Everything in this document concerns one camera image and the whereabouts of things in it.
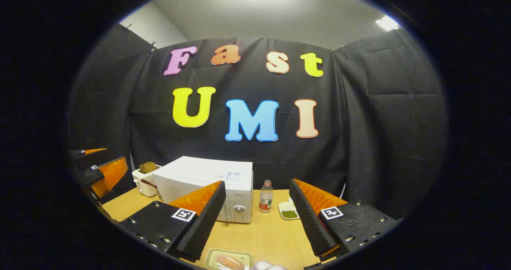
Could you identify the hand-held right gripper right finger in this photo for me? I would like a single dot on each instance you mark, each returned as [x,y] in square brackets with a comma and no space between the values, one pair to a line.
[309,218]

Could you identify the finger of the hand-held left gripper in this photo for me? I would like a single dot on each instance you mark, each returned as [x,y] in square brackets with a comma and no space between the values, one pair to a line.
[90,151]
[111,173]

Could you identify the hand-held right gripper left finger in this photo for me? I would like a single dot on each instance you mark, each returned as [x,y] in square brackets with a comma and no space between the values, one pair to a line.
[207,218]

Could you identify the white microwave oven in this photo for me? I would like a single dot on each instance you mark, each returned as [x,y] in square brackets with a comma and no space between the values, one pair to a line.
[191,174]

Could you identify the orange breaded food piece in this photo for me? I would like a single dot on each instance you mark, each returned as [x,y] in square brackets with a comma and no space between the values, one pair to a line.
[229,262]

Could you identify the pale green food tray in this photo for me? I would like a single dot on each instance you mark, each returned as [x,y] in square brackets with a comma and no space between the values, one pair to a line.
[211,258]

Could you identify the white divided dish of beans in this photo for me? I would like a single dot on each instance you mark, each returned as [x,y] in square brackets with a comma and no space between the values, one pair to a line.
[288,213]

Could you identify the white toaster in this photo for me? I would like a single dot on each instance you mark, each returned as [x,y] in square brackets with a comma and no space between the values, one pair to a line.
[143,184]

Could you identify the brown bread slice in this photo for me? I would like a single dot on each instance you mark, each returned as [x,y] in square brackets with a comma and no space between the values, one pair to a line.
[148,167]

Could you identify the clear bottle with red label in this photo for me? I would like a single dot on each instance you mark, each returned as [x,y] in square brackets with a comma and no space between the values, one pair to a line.
[266,198]

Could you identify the black backdrop cloth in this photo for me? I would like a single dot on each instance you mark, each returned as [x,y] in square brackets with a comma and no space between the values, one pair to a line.
[359,122]

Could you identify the small ceiling light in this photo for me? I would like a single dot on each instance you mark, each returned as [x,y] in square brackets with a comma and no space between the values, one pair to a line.
[387,23]

